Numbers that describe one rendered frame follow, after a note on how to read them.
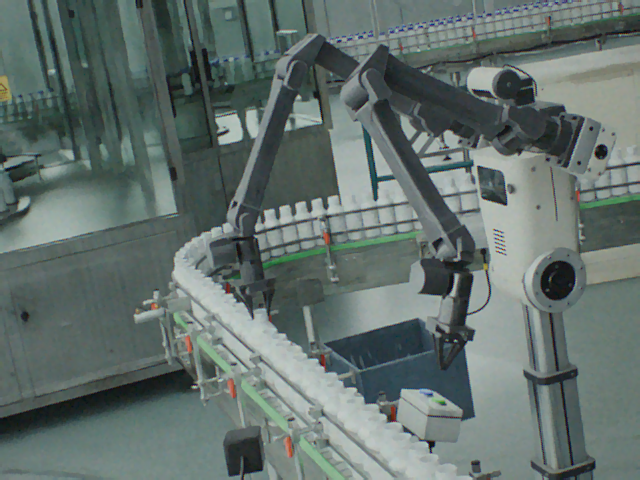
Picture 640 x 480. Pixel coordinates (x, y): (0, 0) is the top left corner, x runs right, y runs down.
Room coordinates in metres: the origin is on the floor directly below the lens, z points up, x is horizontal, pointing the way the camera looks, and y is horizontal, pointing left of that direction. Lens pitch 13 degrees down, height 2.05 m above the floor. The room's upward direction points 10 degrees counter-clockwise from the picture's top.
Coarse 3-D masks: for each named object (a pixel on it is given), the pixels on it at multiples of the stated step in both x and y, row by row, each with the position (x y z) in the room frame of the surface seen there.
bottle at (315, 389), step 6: (312, 372) 2.59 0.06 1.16; (318, 372) 2.58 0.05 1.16; (324, 372) 2.60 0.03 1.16; (312, 378) 2.59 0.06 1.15; (318, 378) 2.58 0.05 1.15; (312, 384) 2.59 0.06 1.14; (318, 384) 2.58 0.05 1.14; (312, 390) 2.58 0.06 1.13; (318, 390) 2.58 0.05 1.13; (312, 396) 2.58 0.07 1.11; (318, 396) 2.57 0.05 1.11; (318, 402) 2.57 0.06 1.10; (312, 420) 2.59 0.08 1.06
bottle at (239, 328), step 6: (240, 312) 3.17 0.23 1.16; (246, 312) 3.16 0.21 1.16; (240, 318) 3.15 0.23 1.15; (240, 324) 3.15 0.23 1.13; (234, 330) 3.16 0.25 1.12; (240, 330) 3.14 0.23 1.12; (240, 336) 3.14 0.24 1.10; (240, 348) 3.15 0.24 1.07; (240, 354) 3.15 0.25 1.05; (246, 360) 3.14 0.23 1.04; (240, 366) 3.16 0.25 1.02
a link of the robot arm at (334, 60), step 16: (304, 48) 3.03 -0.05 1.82; (320, 48) 3.05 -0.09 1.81; (336, 48) 3.07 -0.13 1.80; (288, 64) 3.02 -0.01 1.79; (320, 64) 3.06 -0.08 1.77; (336, 64) 3.07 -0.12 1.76; (352, 64) 3.08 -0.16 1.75; (400, 96) 3.11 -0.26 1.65; (400, 112) 3.13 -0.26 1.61; (416, 112) 3.10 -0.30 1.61; (432, 112) 3.10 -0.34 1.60; (416, 128) 3.17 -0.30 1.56; (432, 128) 3.10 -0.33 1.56; (448, 128) 3.12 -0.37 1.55
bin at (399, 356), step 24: (360, 336) 3.48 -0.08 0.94; (384, 336) 3.50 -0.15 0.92; (408, 336) 3.53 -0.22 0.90; (336, 360) 3.34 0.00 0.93; (360, 360) 3.48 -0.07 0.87; (384, 360) 3.50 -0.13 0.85; (408, 360) 3.20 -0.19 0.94; (432, 360) 3.22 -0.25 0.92; (456, 360) 3.24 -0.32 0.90; (360, 384) 3.17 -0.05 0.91; (384, 384) 3.18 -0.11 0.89; (408, 384) 3.20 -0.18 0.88; (432, 384) 3.22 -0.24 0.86; (456, 384) 3.24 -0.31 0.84; (408, 432) 3.19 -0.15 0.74
